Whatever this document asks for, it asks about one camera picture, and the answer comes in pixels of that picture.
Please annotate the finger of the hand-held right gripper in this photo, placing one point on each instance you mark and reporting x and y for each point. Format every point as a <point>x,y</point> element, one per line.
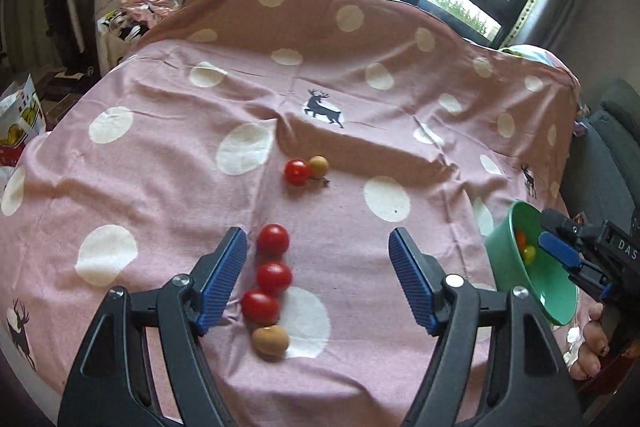
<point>557,249</point>
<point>560,219</point>

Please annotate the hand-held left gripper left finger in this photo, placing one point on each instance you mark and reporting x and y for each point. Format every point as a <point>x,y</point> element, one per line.
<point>220,279</point>

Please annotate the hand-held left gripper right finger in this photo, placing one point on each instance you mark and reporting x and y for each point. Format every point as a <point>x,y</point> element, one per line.
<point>412,282</point>

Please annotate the tomatoes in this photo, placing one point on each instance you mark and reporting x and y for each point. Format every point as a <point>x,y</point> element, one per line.
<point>529,253</point>

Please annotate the orange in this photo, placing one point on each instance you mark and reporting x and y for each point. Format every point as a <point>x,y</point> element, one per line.
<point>520,237</point>

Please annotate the green plastic bowl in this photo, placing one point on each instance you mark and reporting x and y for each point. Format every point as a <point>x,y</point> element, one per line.
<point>545,287</point>

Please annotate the cherry tomato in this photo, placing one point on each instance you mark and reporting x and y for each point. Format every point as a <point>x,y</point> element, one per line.
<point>260,307</point>
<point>273,239</point>
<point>297,172</point>
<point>274,277</point>

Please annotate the person's right hand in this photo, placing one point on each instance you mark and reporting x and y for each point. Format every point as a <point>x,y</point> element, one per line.
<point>590,342</point>

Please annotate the brown longan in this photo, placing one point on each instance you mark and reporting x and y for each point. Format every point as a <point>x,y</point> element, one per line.
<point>318,165</point>
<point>270,341</point>

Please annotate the grey sofa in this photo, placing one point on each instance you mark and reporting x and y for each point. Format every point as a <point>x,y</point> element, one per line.
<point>610,157</point>

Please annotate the pink polka-dot blanket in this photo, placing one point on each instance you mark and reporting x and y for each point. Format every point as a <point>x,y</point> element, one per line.
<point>350,107</point>

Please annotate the printed plastic bag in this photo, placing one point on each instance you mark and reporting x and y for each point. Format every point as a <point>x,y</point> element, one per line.
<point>120,27</point>

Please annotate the pink crumpled cloth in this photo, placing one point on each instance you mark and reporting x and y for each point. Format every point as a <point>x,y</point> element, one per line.
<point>145,3</point>

